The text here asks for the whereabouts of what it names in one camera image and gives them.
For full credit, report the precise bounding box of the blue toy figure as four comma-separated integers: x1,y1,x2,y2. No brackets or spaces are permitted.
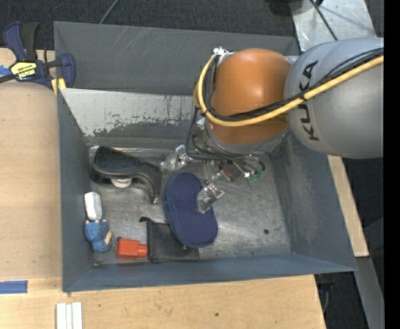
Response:
84,218,113,254

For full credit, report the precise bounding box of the black flat pouch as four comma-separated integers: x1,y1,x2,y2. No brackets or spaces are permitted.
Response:
139,216,201,264

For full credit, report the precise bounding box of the red plastic block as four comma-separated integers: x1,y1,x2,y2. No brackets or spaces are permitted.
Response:
116,239,149,261

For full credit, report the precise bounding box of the grey metal bin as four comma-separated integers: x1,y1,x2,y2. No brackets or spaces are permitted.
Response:
52,21,359,293

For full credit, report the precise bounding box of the dark blue oval slipper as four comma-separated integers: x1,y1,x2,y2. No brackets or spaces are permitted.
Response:
162,171,219,249

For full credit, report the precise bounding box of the white round cap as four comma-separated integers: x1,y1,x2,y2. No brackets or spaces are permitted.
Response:
110,178,134,189

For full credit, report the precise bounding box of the white rounded block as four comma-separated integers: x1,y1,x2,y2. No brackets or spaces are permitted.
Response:
84,191,103,220

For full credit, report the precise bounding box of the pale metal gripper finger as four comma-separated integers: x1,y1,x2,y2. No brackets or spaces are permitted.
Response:
195,180,225,215
160,144,192,172

